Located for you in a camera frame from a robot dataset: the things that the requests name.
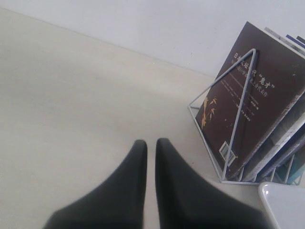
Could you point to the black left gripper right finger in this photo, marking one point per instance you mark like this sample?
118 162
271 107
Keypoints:
187 201

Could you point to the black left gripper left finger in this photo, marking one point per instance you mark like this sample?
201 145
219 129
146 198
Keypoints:
117 203

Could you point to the grey white book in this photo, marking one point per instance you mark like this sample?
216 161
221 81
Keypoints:
277 83

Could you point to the dark brown book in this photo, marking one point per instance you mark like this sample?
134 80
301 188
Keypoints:
222 115

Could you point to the white plastic tray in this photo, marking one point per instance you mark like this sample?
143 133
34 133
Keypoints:
284 205

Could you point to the white wire book rack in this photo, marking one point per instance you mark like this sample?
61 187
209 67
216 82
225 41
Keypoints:
252 110

